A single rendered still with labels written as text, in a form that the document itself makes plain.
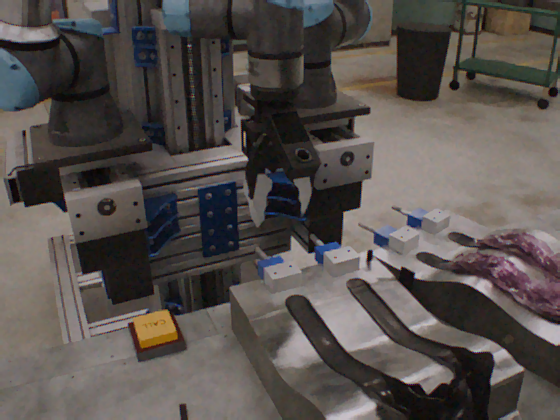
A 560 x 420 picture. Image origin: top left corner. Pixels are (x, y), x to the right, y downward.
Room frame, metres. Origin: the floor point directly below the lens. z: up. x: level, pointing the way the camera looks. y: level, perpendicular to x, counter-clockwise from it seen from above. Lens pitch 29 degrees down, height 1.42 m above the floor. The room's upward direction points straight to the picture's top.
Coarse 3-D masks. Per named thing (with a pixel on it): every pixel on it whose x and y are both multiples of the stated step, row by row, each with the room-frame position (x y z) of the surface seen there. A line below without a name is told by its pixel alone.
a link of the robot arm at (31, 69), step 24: (0, 0) 0.83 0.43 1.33; (24, 0) 0.82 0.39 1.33; (48, 0) 0.85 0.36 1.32; (0, 24) 0.83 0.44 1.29; (24, 24) 0.82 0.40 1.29; (48, 24) 0.86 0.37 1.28; (0, 48) 0.80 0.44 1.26; (24, 48) 0.81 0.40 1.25; (48, 48) 0.84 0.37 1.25; (0, 72) 0.80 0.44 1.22; (24, 72) 0.80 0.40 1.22; (48, 72) 0.85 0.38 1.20; (72, 72) 0.91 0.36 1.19; (0, 96) 0.81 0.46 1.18; (24, 96) 0.80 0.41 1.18; (48, 96) 0.87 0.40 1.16
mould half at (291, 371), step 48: (240, 288) 0.69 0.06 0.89; (336, 288) 0.69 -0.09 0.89; (384, 288) 0.69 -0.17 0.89; (240, 336) 0.65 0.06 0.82; (288, 336) 0.58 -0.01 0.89; (336, 336) 0.58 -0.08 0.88; (384, 336) 0.58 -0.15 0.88; (432, 336) 0.56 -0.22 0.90; (288, 384) 0.48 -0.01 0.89; (336, 384) 0.46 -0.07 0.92; (432, 384) 0.44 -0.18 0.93
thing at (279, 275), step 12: (264, 252) 0.79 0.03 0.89; (264, 264) 0.74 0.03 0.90; (276, 264) 0.74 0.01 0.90; (288, 264) 0.72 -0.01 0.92; (264, 276) 0.71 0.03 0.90; (276, 276) 0.68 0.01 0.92; (288, 276) 0.69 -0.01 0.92; (300, 276) 0.70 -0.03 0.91; (276, 288) 0.68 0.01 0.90; (288, 288) 0.69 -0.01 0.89
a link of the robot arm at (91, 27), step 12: (60, 24) 0.94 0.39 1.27; (72, 24) 0.96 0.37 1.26; (84, 24) 0.96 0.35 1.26; (96, 24) 0.99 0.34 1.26; (72, 36) 0.95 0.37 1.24; (84, 36) 0.96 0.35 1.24; (96, 36) 0.98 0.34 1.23; (72, 48) 0.92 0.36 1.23; (84, 48) 0.95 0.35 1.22; (96, 48) 0.98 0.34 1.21; (84, 60) 0.94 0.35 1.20; (96, 60) 0.97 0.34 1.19; (84, 72) 0.94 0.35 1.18; (96, 72) 0.97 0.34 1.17; (72, 84) 0.92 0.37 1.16; (84, 84) 0.95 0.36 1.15; (96, 84) 0.97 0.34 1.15
